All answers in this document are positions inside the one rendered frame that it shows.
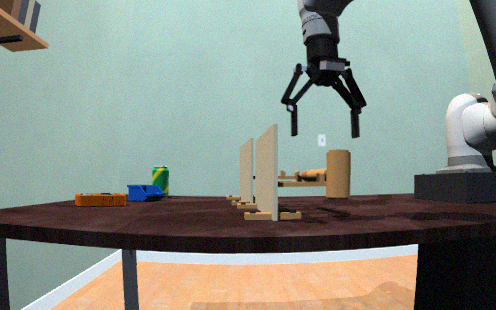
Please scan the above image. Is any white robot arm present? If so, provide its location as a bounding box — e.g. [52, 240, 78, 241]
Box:
[297, 0, 496, 174]

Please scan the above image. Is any green and yellow drink can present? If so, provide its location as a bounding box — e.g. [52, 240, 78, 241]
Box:
[152, 166, 169, 198]

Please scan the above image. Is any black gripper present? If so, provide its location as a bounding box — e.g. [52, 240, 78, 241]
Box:
[281, 37, 366, 138]

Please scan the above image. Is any blue plastic bin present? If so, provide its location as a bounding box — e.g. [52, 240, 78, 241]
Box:
[127, 185, 166, 202]

